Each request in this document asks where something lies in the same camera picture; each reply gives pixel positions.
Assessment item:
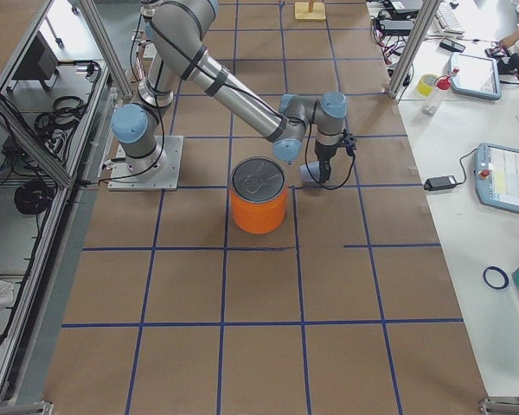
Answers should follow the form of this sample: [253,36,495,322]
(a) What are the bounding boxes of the coiled black cables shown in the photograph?
[34,95,90,139]

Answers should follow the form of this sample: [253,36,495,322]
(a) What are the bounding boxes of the blue teach pendant near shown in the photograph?
[474,143,519,214]

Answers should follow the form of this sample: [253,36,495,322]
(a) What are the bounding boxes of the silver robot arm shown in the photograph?
[112,1,356,183]
[131,0,159,66]

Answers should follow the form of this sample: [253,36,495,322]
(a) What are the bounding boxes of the aluminium frame post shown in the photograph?
[388,0,440,99]

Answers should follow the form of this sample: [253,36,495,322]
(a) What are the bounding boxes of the red-capped squeeze bottle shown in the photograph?
[422,74,452,116]

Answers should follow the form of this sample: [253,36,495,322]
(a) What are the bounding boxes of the blue teach pendant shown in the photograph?
[474,143,519,214]
[448,53,502,100]

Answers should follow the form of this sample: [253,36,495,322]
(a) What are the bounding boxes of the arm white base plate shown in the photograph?
[107,135,184,191]

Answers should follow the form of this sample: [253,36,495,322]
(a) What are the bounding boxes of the blue tape ring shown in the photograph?
[483,265,509,291]

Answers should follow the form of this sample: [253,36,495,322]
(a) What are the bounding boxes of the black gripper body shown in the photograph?
[315,129,356,169]

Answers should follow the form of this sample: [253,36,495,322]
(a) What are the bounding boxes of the wooden cup tree stand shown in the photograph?
[294,0,326,21]

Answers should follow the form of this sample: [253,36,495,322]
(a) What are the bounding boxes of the orange can-shaped container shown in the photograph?
[230,156,287,234]

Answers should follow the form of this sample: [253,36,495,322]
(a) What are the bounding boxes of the yellow tape roll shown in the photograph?
[416,73,439,97]

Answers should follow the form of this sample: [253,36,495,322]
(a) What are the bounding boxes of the translucent white plastic cup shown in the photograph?
[299,161,320,182]

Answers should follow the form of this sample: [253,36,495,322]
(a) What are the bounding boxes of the blue teach pendant far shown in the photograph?
[448,53,502,100]

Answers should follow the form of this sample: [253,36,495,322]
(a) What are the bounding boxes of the black power adapter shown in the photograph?
[423,176,458,192]

